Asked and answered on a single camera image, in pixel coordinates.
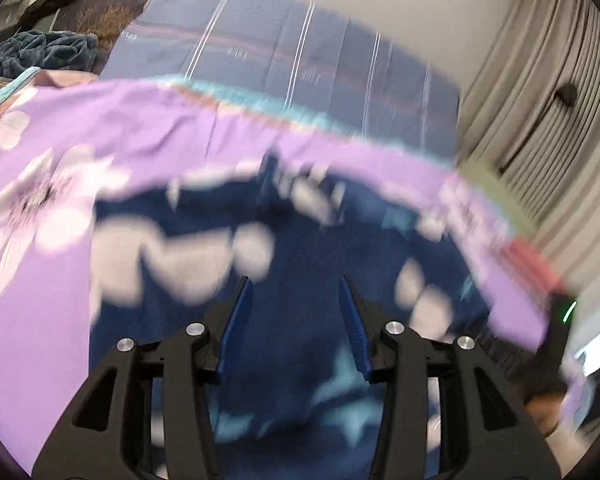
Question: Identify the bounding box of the purple floral bedsheet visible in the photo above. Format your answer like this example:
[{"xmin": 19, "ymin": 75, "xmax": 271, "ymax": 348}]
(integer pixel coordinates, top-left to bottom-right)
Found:
[{"xmin": 0, "ymin": 72, "xmax": 596, "ymax": 476}]

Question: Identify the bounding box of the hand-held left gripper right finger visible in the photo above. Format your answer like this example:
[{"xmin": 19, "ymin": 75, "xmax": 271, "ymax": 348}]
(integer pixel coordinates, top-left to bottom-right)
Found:
[{"xmin": 339, "ymin": 275, "xmax": 563, "ymax": 480}]

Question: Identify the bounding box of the black curtain tieback knob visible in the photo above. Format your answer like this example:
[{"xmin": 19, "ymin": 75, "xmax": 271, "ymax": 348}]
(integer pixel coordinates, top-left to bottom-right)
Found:
[{"xmin": 552, "ymin": 82, "xmax": 579, "ymax": 108}]

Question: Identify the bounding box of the light green cloth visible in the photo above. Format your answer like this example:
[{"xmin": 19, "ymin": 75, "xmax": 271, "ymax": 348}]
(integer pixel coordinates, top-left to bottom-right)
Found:
[{"xmin": 460, "ymin": 162, "xmax": 536, "ymax": 231}]

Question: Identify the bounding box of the red cloth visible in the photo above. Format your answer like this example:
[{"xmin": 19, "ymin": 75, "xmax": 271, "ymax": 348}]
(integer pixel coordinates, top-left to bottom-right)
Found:
[{"xmin": 505, "ymin": 240, "xmax": 576, "ymax": 296}]

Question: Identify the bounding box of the dark printed pillow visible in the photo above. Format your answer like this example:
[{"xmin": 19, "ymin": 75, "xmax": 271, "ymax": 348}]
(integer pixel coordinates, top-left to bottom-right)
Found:
[{"xmin": 50, "ymin": 0, "xmax": 158, "ymax": 56}]

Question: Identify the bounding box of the dark blue fuzzy blanket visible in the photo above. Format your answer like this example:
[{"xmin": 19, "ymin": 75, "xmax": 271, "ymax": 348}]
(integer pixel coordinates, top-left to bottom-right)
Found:
[{"xmin": 0, "ymin": 30, "xmax": 101, "ymax": 78}]

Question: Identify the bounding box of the navy blue patterned garment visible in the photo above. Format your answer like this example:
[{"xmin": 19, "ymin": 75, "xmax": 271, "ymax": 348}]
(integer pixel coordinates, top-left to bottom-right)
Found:
[{"xmin": 87, "ymin": 152, "xmax": 551, "ymax": 480}]

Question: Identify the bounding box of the black braided strap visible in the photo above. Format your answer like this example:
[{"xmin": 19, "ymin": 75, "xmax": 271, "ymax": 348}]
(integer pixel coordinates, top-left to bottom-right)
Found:
[{"xmin": 17, "ymin": 0, "xmax": 113, "ymax": 31}]

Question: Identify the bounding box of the blue striped headboard cover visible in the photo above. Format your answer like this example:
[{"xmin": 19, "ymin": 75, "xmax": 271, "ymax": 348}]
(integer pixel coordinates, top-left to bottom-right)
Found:
[{"xmin": 100, "ymin": 0, "xmax": 463, "ymax": 168}]

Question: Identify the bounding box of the beige pleated curtain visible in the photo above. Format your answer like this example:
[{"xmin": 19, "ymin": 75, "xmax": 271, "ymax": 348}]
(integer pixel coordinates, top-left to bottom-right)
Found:
[{"xmin": 460, "ymin": 0, "xmax": 600, "ymax": 301}]

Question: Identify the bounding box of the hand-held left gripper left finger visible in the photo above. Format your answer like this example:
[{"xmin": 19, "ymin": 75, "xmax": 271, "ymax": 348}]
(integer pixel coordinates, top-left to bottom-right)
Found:
[{"xmin": 31, "ymin": 276, "xmax": 255, "ymax": 480}]

